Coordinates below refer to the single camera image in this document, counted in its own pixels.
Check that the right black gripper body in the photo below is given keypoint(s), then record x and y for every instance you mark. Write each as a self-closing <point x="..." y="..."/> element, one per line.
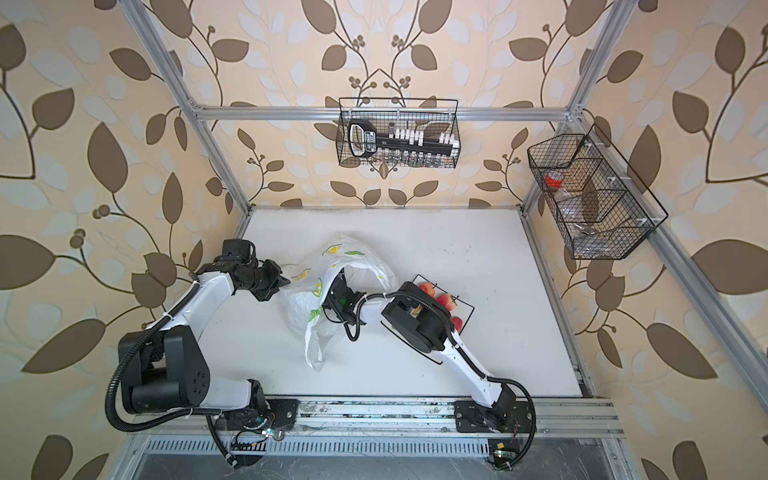
<point x="335" y="306"/>

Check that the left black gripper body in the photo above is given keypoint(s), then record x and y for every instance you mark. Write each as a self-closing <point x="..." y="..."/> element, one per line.
<point x="269" y="280"/>

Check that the white plastic bag fruit print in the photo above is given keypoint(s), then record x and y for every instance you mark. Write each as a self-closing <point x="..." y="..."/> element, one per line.
<point x="305" y="301"/>

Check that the red fake fruit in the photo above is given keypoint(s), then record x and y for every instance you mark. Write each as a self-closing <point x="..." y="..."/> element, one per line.
<point x="447" y="301"/>
<point x="428" y="288"/>

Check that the red fake apple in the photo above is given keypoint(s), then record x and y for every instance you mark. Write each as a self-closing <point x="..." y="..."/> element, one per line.
<point x="457" y="323"/>

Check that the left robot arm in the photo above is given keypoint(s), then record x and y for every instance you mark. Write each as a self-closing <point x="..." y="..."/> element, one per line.
<point x="162" y="374"/>

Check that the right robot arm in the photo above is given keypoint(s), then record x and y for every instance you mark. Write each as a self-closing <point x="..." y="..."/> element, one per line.
<point x="496" y="404"/>

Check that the red item in right basket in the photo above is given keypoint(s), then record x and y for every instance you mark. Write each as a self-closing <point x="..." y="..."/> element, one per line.
<point x="553" y="179"/>

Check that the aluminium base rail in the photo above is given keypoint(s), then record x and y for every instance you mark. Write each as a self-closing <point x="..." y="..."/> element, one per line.
<point x="386" y="427"/>

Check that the black handled tool in basket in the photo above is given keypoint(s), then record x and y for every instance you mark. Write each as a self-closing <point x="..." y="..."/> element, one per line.
<point x="365" y="141"/>

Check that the back black wire basket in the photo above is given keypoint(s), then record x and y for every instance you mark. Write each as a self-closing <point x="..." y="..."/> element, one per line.
<point x="432" y="114"/>

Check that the black wire basket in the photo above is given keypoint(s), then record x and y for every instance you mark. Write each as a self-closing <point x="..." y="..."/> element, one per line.
<point x="432" y="114"/>
<point x="604" y="209"/>

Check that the right black wire basket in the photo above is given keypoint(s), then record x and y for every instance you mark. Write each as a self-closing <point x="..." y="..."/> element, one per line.
<point x="604" y="209"/>

